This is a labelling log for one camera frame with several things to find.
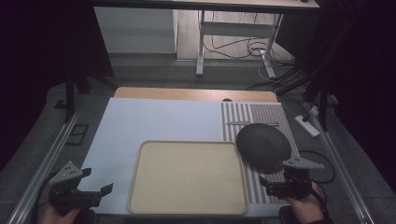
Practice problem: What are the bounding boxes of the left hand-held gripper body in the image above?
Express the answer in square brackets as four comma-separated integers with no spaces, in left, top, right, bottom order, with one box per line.
[48,161,104,217]

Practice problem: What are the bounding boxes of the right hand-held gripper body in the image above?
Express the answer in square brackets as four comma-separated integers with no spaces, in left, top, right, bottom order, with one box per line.
[266,156,325,201]

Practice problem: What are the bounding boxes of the dark grey round plate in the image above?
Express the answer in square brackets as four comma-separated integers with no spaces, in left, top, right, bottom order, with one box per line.
[235,122,292,175]

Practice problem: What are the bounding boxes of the person's right hand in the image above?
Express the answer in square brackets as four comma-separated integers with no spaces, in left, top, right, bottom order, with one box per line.
[284,182,329,224]

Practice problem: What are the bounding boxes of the person's left hand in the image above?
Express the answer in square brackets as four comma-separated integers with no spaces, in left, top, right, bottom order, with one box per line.
[38,203,81,224]

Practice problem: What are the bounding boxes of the white power strip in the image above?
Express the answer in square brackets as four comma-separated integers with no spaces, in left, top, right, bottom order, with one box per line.
[294,114,321,138]

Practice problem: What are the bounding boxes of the grey striped mat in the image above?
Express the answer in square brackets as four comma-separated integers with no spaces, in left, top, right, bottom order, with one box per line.
[220,101,301,205]

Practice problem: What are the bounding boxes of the beige tray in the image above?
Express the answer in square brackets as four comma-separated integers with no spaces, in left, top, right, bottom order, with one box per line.
[127,140,249,216]

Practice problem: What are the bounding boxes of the white board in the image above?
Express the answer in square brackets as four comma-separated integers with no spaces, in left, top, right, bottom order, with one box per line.
[78,97,301,217]

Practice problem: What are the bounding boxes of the white cabinet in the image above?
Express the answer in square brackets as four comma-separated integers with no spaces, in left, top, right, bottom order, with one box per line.
[93,6,178,54]

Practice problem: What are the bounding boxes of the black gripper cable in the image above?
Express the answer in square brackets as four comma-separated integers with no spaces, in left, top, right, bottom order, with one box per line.
[31,171,60,224]
[298,149,337,185]

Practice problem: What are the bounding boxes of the aluminium rail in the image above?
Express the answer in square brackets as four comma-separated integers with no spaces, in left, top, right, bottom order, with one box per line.
[306,106,376,224]
[6,104,83,224]

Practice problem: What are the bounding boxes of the black floor cables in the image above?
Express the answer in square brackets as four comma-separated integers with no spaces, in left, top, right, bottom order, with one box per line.
[203,10,297,68]

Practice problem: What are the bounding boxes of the white desk frame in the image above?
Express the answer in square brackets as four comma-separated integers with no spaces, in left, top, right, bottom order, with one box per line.
[195,10,285,79]

